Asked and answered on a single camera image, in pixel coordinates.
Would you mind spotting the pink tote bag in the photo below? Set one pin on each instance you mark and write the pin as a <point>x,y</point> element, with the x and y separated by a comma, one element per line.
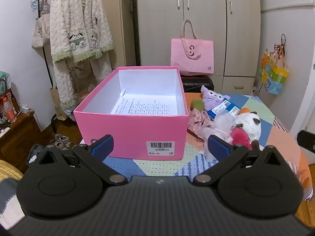
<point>192,56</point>

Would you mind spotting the white refrigerator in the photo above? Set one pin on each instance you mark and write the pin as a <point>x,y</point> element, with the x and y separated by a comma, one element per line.
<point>290,29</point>

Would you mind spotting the green plush ball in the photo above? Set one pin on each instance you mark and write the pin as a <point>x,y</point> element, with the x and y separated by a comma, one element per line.
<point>197,105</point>

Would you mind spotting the orange drink bottle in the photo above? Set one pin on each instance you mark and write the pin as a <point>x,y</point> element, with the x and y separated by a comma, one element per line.
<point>9,110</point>

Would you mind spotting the blue wet wipes packet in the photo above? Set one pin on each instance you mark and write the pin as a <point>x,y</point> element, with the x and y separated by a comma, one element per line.
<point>222,108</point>

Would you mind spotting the black suitcase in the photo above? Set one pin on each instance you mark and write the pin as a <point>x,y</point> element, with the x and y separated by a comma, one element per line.
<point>196,83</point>

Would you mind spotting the cream fluffy pajama jacket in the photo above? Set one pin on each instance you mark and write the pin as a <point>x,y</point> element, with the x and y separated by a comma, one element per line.
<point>78,17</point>

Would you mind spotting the pink cardboard box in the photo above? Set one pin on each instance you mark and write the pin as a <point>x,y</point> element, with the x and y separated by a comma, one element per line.
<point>128,132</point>

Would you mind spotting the white panda plush toy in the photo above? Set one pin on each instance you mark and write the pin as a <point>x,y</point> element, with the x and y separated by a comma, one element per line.
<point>248,125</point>

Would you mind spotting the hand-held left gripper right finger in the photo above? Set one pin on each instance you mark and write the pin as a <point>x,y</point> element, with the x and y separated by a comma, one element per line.
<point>217,145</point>

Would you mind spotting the clear plastic bag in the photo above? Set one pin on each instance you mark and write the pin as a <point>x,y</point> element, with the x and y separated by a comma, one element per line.
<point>221,125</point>

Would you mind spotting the beige wardrobe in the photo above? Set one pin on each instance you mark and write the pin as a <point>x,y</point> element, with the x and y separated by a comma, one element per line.
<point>216,17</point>

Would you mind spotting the canvas tote bag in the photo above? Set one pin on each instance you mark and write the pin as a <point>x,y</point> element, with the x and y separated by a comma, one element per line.
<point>39,34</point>

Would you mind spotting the colourful gift bag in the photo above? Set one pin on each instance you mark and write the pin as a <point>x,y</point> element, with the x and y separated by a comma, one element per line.
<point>274,76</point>

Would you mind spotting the patchwork blanket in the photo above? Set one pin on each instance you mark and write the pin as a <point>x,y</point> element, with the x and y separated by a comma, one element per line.
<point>280,137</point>

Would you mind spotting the pair of shoes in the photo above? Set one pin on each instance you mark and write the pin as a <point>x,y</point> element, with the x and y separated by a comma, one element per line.
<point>60,141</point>

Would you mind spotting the orange plush toy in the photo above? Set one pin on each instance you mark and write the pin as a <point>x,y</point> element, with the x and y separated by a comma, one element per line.
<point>244,110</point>

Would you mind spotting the purple plush toy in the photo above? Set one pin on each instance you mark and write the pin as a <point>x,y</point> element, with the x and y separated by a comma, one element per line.
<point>212,99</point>

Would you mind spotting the pink floral cloth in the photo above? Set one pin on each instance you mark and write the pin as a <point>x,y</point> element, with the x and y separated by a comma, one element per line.
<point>199,120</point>

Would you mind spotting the woven basket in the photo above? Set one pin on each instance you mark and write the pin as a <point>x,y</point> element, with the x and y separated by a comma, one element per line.
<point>13,95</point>

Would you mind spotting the beige wooden cabinet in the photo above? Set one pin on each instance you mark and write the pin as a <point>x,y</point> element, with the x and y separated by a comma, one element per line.
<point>118,17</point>

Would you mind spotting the yellow blanket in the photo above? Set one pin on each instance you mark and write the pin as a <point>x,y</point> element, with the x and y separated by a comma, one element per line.
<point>8,170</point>

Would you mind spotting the teal tissue pack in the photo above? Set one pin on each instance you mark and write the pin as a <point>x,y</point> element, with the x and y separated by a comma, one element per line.
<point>3,78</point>

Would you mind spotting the printed paper sheet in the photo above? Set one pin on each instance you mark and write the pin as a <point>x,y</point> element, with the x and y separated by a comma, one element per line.
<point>145,105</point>

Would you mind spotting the wooden nightstand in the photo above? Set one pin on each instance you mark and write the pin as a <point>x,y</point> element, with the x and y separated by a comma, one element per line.
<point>17,140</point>

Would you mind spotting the cream fluffy pajama pants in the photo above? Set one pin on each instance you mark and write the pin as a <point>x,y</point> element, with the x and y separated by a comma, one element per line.
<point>66,83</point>

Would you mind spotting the brown paper bag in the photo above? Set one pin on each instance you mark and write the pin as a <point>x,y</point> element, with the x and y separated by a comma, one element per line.
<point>57,103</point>

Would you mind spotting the red plush toy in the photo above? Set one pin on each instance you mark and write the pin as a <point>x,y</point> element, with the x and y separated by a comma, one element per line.
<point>240,136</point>

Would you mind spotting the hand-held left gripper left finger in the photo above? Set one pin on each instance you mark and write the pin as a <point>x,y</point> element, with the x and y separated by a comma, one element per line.
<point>102,147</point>

